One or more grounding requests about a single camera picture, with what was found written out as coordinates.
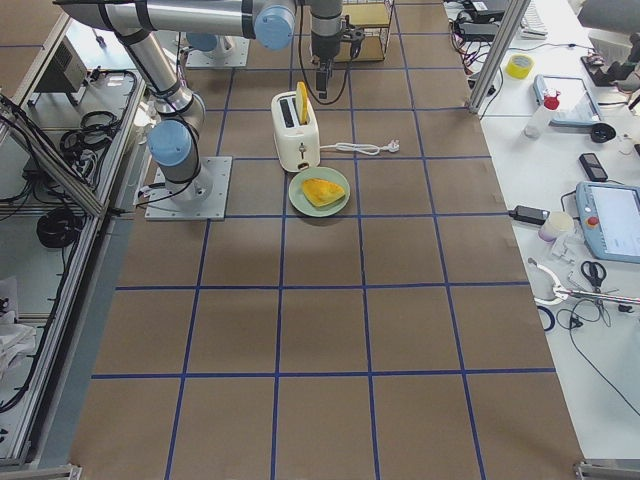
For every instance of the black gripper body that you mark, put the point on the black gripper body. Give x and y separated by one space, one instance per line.
325 48

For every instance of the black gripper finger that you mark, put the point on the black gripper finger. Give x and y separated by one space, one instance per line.
322 76

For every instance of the white toaster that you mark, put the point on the white toaster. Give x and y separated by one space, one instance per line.
297 144

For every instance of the yellow bread slice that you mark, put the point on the yellow bread slice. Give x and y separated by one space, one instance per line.
302 102

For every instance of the green plate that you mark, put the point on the green plate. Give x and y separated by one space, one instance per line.
301 204

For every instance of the triangular golden pastry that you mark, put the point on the triangular golden pastry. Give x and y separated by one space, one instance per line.
320 192

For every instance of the yellow tape roll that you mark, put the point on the yellow tape roll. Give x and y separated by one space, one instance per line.
519 66

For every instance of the red capped plastic bottle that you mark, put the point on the red capped plastic bottle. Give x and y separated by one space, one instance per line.
541 119

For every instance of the black power adapter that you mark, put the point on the black power adapter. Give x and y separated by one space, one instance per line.
529 215

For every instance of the grey control box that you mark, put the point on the grey control box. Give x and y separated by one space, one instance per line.
66 74

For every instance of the blue teach pendant far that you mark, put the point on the blue teach pendant far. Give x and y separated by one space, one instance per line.
578 107

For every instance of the blue teach pendant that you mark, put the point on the blue teach pendant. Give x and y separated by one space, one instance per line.
578 107
608 215

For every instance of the white lidded cup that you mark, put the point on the white lidded cup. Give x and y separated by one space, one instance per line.
555 225

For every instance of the black round cap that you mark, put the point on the black round cap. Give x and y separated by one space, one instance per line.
602 132

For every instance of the blue teach pendant near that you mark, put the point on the blue teach pendant near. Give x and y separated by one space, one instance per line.
608 215

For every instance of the white curved metal tool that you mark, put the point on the white curved metal tool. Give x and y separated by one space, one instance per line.
550 290

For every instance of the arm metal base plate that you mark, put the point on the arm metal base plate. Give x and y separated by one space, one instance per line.
237 58
205 198

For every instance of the aluminium frame post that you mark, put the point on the aluminium frame post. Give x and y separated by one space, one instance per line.
510 24

